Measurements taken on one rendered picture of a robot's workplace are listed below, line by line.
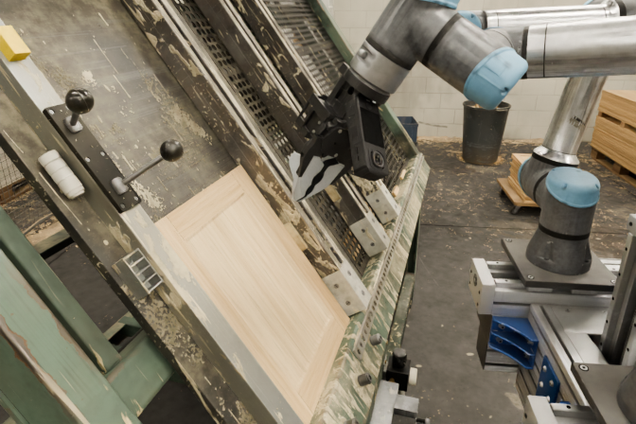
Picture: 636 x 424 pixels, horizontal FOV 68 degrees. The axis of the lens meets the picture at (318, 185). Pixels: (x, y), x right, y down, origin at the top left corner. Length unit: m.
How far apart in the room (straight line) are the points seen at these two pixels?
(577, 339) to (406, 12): 0.88
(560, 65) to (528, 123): 5.99
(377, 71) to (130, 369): 0.58
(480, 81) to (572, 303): 0.86
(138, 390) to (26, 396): 0.18
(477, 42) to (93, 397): 0.64
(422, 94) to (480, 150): 1.30
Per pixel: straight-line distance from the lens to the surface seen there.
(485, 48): 0.61
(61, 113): 0.86
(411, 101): 6.35
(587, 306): 1.38
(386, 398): 1.28
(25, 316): 0.68
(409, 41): 0.63
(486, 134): 5.41
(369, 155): 0.61
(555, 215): 1.26
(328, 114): 0.66
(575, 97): 1.34
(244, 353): 0.89
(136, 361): 0.84
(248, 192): 1.13
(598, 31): 0.73
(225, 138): 1.17
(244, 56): 1.48
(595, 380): 1.01
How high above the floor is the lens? 1.65
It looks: 21 degrees down
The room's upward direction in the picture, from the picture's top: straight up
